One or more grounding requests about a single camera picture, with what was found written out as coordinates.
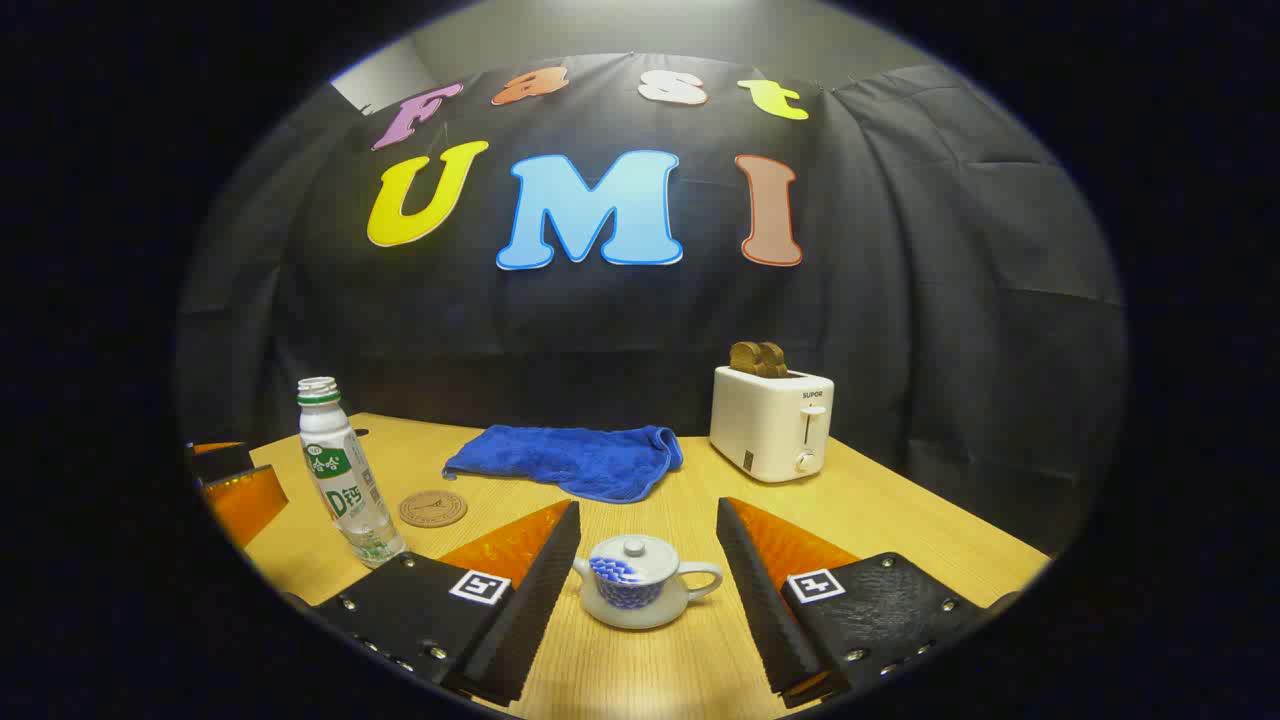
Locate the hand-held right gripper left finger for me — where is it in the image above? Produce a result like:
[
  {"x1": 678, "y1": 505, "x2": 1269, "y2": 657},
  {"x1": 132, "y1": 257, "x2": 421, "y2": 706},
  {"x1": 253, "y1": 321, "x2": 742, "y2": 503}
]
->
[{"x1": 305, "y1": 500, "x2": 583, "y2": 707}]

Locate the white toaster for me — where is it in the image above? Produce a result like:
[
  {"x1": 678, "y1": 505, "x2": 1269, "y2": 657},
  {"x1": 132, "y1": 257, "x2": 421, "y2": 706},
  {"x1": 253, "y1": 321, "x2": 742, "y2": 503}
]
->
[{"x1": 709, "y1": 365, "x2": 835, "y2": 484}]

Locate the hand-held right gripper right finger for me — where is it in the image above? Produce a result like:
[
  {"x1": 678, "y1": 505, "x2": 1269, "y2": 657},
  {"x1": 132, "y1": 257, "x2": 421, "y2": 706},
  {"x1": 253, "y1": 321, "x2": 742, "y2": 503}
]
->
[{"x1": 716, "y1": 497, "x2": 1001, "y2": 709}]

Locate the white blue teacup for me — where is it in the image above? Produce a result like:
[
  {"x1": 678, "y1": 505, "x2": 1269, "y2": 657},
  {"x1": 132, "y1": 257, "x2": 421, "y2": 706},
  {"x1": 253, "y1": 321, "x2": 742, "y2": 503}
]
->
[{"x1": 573, "y1": 535, "x2": 723, "y2": 631}]

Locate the round wooden coaster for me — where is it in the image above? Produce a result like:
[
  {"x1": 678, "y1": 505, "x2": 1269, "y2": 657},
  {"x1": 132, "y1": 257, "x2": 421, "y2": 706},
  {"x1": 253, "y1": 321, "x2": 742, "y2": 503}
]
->
[{"x1": 399, "y1": 489, "x2": 468, "y2": 528}]

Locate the white plastic water bottle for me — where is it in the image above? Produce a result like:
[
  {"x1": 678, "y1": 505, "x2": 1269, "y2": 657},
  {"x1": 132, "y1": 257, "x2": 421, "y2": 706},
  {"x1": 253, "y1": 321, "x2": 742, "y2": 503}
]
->
[{"x1": 297, "y1": 377, "x2": 406, "y2": 569}]

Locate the blue towel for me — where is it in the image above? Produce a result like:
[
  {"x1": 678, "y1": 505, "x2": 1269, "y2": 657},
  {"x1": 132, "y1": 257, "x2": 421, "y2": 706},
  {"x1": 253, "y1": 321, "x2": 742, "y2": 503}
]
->
[{"x1": 443, "y1": 425, "x2": 684, "y2": 504}]

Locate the white teacup lid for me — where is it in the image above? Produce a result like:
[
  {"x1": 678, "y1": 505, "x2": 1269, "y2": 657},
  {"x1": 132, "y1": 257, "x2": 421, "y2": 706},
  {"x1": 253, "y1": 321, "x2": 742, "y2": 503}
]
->
[{"x1": 588, "y1": 535, "x2": 683, "y2": 586}]

